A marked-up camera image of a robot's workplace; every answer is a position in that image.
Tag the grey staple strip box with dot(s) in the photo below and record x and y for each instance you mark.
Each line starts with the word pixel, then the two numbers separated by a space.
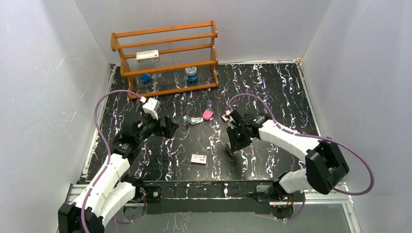
pixel 224 118

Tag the blue round tin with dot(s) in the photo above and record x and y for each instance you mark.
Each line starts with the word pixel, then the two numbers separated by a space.
pixel 191 74

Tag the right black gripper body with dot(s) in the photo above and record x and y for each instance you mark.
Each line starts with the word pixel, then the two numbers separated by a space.
pixel 238 137

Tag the pink eraser block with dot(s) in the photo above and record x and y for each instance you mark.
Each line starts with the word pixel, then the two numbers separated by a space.
pixel 207 115

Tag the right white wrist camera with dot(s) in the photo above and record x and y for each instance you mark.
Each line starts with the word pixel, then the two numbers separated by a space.
pixel 227 113

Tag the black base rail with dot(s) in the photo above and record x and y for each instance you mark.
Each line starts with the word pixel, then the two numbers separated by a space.
pixel 214 196

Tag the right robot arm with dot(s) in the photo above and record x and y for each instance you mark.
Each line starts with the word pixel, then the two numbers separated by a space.
pixel 325 165

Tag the orange wooden shelf rack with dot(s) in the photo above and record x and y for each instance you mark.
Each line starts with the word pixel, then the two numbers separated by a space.
pixel 189 45

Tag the red white staple box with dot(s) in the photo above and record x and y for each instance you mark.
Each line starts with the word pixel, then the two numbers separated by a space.
pixel 198 159

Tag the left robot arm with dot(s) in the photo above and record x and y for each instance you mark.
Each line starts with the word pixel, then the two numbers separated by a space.
pixel 112 188

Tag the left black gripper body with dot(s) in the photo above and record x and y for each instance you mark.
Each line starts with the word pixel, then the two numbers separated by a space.
pixel 163 125

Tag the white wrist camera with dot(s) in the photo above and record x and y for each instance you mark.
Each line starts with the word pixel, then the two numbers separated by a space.
pixel 227 113
pixel 150 108

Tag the beige small eraser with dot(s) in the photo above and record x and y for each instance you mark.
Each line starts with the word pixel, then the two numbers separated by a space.
pixel 230 150

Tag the light blue stapler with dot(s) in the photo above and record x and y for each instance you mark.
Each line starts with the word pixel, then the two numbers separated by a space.
pixel 193 120

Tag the white staple box on shelf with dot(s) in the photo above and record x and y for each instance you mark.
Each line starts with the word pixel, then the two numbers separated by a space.
pixel 145 57

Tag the small blue box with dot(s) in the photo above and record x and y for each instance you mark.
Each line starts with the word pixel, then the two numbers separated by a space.
pixel 145 78

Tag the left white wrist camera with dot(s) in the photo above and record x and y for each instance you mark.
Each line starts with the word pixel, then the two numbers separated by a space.
pixel 150 108

